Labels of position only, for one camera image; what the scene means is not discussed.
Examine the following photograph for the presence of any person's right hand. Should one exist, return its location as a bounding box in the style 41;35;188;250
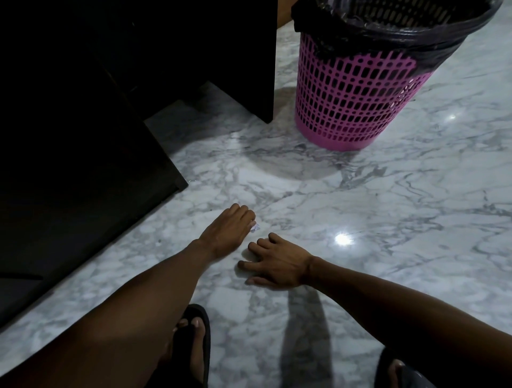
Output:
238;232;317;289

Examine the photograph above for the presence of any person's left hand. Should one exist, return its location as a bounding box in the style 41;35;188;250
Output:
198;203;257;261

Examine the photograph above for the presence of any dark wooden cabinet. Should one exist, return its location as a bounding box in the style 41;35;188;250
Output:
0;0;279;328

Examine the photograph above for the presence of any person's left forearm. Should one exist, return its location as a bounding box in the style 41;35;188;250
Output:
0;239;217;388

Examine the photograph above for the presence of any person's right forearm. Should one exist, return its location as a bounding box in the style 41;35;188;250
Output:
306;255;512;388

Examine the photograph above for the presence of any person's left foot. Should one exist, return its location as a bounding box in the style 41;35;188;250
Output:
159;318;207;384

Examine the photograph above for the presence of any person's foot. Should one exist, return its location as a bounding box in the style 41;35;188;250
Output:
387;359;407;388
159;318;207;384

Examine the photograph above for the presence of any person's right foot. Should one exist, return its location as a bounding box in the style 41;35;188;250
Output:
387;359;407;388

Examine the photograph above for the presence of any black sandal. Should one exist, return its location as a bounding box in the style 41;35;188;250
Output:
146;303;212;388
374;345;437;388

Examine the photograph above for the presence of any brown wooden slatted door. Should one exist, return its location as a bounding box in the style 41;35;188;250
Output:
276;0;299;29

